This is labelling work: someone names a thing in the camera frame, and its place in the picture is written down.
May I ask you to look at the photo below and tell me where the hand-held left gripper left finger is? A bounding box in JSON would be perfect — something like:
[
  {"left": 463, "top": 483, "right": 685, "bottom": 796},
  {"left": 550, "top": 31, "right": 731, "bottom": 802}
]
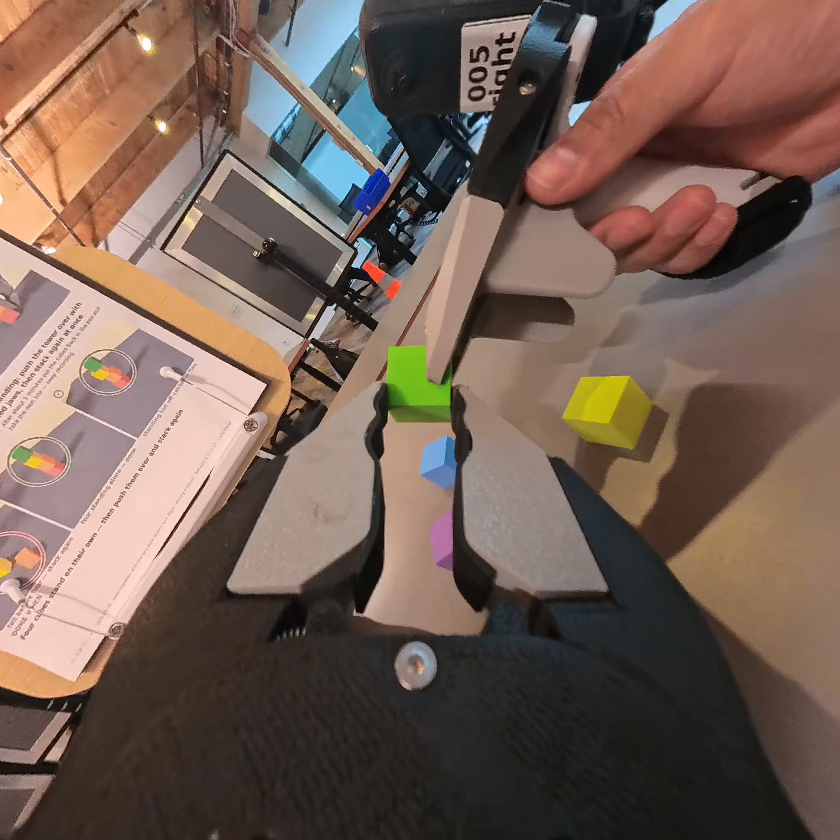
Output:
[{"left": 226, "top": 384, "right": 388, "bottom": 616}]

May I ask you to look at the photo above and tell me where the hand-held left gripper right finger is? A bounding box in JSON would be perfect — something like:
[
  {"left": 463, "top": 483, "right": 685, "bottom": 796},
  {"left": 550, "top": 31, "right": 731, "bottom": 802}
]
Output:
[{"left": 450, "top": 385, "right": 611, "bottom": 613}]

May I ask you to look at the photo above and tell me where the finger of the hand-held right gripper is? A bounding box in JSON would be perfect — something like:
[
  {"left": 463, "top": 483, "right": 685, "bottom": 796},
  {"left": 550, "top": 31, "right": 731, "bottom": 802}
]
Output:
[{"left": 424, "top": 193, "right": 508, "bottom": 385}]

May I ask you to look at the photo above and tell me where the green foam cube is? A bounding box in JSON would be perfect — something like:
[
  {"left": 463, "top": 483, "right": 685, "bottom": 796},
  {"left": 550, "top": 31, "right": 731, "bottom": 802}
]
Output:
[{"left": 386, "top": 346, "right": 454, "bottom": 423}]

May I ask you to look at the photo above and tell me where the yellow foam cube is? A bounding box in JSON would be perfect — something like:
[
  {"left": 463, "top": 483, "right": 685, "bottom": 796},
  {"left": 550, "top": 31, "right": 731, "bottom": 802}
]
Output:
[{"left": 562, "top": 375, "right": 655, "bottom": 451}]

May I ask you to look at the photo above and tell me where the purple foam cube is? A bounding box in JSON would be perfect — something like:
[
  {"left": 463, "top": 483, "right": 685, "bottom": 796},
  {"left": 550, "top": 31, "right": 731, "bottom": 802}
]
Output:
[{"left": 430, "top": 512, "right": 455, "bottom": 571}]

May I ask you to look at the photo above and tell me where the blue foam cube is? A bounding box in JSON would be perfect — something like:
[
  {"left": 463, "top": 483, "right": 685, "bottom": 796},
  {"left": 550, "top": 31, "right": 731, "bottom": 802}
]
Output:
[{"left": 420, "top": 435, "right": 458, "bottom": 488}]

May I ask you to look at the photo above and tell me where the person's right hand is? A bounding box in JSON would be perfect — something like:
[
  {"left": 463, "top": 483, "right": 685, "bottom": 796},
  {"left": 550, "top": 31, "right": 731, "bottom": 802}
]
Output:
[{"left": 525, "top": 0, "right": 840, "bottom": 275}]

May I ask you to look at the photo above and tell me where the black office chair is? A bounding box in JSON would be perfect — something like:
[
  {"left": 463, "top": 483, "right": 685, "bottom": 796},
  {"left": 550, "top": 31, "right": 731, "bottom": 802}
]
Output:
[{"left": 390, "top": 112, "right": 480, "bottom": 263}]

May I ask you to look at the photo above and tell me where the blue storage bin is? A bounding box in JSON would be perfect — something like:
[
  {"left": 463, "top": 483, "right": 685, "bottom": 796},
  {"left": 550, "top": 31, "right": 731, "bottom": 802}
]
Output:
[{"left": 353, "top": 168, "right": 390, "bottom": 215}]

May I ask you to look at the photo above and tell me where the printed instruction sheet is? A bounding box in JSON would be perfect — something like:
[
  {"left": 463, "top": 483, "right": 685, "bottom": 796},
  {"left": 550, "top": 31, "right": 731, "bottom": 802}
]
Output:
[{"left": 0, "top": 235, "right": 270, "bottom": 683}]

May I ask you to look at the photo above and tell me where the grey framed panel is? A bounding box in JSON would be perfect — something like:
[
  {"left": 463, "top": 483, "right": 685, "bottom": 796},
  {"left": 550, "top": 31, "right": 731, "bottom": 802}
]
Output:
[{"left": 161, "top": 150, "right": 360, "bottom": 339}]

